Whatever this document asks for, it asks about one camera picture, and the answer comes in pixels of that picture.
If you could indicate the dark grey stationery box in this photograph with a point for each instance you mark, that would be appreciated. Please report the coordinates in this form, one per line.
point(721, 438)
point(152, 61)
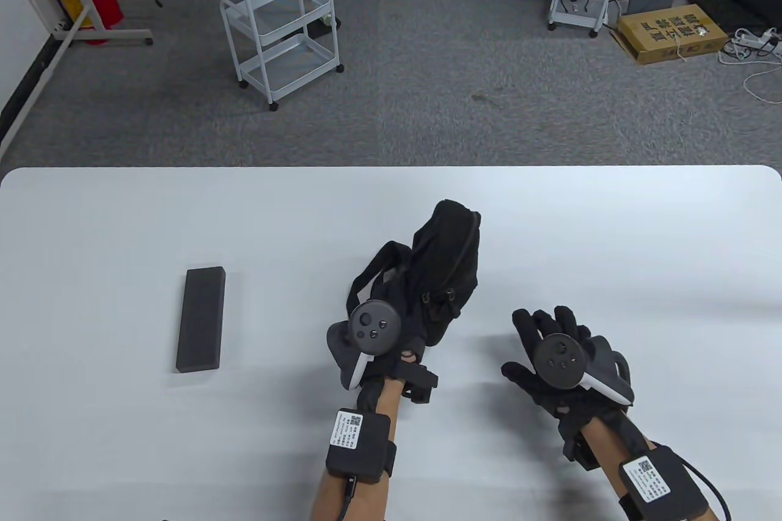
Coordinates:
point(200, 319)

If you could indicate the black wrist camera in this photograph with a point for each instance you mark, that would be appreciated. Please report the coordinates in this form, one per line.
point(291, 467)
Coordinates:
point(580, 454)
point(421, 383)

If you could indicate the white metal stand frame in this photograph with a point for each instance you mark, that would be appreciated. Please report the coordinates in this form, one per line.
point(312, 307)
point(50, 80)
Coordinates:
point(122, 36)

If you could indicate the person's left hand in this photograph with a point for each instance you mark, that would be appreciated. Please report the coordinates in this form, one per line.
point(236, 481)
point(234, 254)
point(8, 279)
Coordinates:
point(391, 367)

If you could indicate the brown cardboard box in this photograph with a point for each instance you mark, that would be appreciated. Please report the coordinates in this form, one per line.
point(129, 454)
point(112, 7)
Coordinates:
point(672, 32)

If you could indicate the white three-tier cart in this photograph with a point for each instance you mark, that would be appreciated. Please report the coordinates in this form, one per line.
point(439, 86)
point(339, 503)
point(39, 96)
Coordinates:
point(287, 57)

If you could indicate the person's right forearm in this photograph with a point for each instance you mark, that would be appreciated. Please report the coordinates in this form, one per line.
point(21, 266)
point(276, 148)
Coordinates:
point(612, 444)

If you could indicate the black white hand controller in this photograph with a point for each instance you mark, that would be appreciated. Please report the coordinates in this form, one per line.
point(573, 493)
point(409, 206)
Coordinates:
point(374, 325)
point(556, 359)

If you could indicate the person's right hand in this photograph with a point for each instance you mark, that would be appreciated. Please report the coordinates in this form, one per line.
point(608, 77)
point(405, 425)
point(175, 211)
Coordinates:
point(550, 404)

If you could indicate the person's left forearm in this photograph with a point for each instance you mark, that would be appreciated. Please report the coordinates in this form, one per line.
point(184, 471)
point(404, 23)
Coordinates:
point(342, 499)

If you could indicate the grey flat device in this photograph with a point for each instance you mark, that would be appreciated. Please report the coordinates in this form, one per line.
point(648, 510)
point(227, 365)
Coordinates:
point(652, 0)

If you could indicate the black wrist sensor box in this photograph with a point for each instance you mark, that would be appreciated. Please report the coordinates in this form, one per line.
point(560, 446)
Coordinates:
point(366, 454)
point(678, 490)

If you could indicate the white power strip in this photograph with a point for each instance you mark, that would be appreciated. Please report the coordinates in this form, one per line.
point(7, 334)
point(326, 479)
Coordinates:
point(754, 38)

